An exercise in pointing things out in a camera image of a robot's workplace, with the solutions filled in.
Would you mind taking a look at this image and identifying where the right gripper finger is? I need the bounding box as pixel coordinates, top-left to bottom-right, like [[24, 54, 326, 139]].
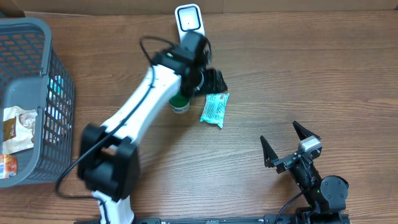
[[292, 121, 321, 141], [260, 136, 279, 168]]

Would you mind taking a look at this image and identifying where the teal wipes packet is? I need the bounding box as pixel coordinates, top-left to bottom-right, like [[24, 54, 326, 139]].
[[200, 93, 229, 129]]

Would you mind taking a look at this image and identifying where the green lid jar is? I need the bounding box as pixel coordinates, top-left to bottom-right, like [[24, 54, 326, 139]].
[[169, 91, 190, 114]]

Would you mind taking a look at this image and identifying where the beige snack pouch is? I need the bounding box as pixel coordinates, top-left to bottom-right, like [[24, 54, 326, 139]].
[[2, 106, 38, 154]]

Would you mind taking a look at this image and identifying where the orange Kleenex tissue pack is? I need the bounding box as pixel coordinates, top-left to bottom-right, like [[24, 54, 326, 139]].
[[0, 154, 17, 179]]

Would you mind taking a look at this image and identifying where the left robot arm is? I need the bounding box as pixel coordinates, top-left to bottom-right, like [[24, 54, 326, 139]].
[[75, 30, 228, 223]]

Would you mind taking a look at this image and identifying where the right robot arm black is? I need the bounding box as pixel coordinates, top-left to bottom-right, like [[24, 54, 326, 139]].
[[260, 121, 350, 224]]

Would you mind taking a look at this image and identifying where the white barcode scanner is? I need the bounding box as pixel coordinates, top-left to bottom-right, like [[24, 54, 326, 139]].
[[175, 3, 205, 41]]

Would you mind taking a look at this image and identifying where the teal packet behind basket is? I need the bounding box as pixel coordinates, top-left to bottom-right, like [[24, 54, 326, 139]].
[[47, 75, 70, 134]]

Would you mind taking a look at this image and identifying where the grey plastic basket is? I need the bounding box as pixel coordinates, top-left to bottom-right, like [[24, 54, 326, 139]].
[[1, 17, 76, 188]]

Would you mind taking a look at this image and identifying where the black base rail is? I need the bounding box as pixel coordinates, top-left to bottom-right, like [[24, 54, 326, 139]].
[[74, 214, 351, 224]]

